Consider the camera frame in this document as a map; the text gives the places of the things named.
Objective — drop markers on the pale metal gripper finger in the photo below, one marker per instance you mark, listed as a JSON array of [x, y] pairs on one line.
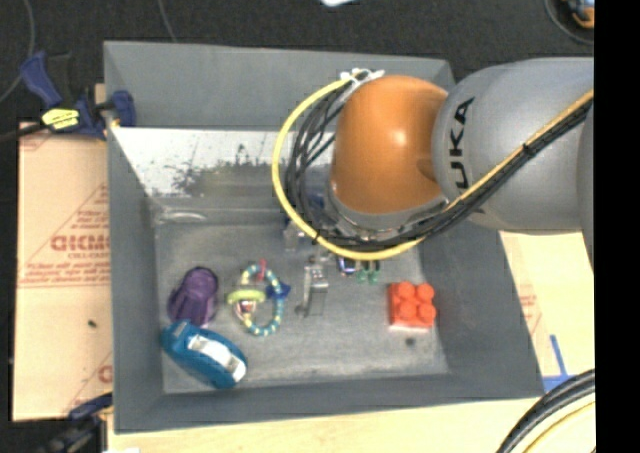
[[318, 296], [303, 298]]

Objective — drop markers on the grey metal bin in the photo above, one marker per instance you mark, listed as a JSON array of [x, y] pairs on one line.
[[350, 366]]

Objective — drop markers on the orange toy building brick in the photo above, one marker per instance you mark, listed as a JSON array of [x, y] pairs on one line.
[[412, 305]]

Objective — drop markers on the purple plastic cup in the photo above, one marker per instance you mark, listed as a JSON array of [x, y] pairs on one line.
[[194, 297]]

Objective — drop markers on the blue tape dispenser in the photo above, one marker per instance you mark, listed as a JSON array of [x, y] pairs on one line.
[[202, 353]]

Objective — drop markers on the brown cardboard board, red print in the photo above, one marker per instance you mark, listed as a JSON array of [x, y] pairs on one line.
[[60, 221]]

